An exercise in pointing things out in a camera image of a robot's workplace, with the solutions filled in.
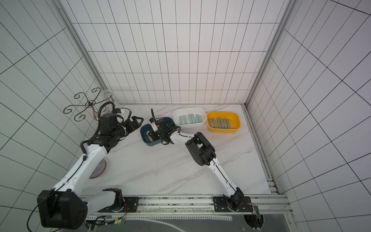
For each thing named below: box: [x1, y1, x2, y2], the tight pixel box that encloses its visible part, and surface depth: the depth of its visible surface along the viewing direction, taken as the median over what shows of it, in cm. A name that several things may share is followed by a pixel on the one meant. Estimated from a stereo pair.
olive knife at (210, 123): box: [208, 117, 215, 129], surface depth 109 cm
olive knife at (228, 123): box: [226, 118, 231, 129], surface depth 108 cm
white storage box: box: [172, 106, 207, 130], surface depth 112 cm
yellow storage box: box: [206, 111, 242, 133], surface depth 106 cm
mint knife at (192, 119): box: [190, 113, 197, 124], surface depth 112 cm
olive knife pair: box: [221, 117, 229, 129], surface depth 109 cm
